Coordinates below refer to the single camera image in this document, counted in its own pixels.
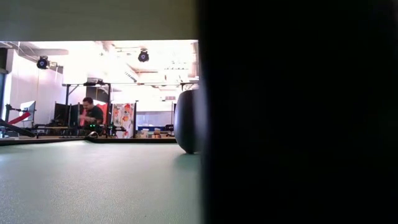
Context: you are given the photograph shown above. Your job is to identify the floral banner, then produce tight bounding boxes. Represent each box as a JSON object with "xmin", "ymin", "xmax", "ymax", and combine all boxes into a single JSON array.
[{"xmin": 111, "ymin": 102, "xmax": 137, "ymax": 139}]

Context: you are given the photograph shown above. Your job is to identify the black background gantry frame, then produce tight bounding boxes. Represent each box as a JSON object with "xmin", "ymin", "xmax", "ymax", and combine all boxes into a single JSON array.
[{"xmin": 61, "ymin": 80, "xmax": 200, "ymax": 138}]

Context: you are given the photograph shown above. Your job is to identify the red bar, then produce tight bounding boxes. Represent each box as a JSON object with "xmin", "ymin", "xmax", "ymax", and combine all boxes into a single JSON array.
[{"xmin": 7, "ymin": 111, "xmax": 32, "ymax": 126}]

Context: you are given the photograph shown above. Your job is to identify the person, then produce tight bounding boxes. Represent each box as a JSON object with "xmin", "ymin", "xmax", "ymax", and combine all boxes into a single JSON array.
[{"xmin": 78, "ymin": 96, "xmax": 105, "ymax": 135}]

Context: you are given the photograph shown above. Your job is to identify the glass partition panel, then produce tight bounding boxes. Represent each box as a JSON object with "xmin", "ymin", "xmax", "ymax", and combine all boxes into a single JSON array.
[{"xmin": 136, "ymin": 110, "xmax": 174, "ymax": 132}]

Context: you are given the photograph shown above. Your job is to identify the red cloth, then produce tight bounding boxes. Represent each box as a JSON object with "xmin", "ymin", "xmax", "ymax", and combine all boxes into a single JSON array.
[{"xmin": 79, "ymin": 103, "xmax": 109, "ymax": 127}]

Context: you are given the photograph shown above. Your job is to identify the black cable loop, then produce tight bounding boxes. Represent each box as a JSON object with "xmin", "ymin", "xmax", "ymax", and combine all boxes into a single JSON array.
[{"xmin": 0, "ymin": 119, "xmax": 35, "ymax": 138}]

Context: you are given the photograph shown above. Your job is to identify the green table mat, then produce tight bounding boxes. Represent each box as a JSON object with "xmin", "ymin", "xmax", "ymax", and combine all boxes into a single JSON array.
[{"xmin": 0, "ymin": 139, "xmax": 202, "ymax": 224}]

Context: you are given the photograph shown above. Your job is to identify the black round ceiling camera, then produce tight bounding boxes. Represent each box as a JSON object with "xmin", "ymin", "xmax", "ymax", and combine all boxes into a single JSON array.
[
  {"xmin": 137, "ymin": 49, "xmax": 150, "ymax": 63},
  {"xmin": 36, "ymin": 55, "xmax": 50, "ymax": 70}
]

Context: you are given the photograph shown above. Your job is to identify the white background monitor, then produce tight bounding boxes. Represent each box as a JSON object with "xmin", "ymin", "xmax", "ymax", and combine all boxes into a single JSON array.
[{"xmin": 19, "ymin": 100, "xmax": 37, "ymax": 123}]

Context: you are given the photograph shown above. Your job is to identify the black table frame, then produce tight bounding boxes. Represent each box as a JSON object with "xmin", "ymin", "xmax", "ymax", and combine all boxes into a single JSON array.
[{"xmin": 0, "ymin": 136, "xmax": 178, "ymax": 147}]

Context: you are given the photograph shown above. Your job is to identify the dark blue mug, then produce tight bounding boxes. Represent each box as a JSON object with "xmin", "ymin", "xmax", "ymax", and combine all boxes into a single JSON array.
[{"xmin": 173, "ymin": 89, "xmax": 201, "ymax": 155}]

